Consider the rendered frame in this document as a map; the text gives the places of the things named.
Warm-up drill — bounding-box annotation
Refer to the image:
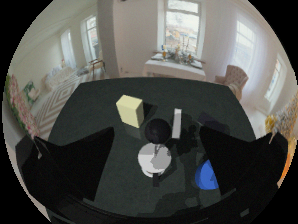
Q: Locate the white flat bar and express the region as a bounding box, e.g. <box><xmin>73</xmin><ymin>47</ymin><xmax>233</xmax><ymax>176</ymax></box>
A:
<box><xmin>172</xmin><ymin>108</ymin><xmax>182</xmax><ymax>140</ymax></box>

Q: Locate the glass french press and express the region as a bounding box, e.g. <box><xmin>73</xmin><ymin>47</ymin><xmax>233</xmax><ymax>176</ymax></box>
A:
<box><xmin>138</xmin><ymin>119</ymin><xmax>172</xmax><ymax>188</ymax></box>

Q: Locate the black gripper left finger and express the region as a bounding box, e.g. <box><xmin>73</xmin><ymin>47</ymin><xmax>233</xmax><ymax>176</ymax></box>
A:
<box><xmin>33</xmin><ymin>127</ymin><xmax>114</xmax><ymax>201</ymax></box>

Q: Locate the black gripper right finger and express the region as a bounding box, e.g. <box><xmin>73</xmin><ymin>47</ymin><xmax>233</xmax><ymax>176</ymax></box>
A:
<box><xmin>200</xmin><ymin>127</ymin><xmax>273</xmax><ymax>196</ymax></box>

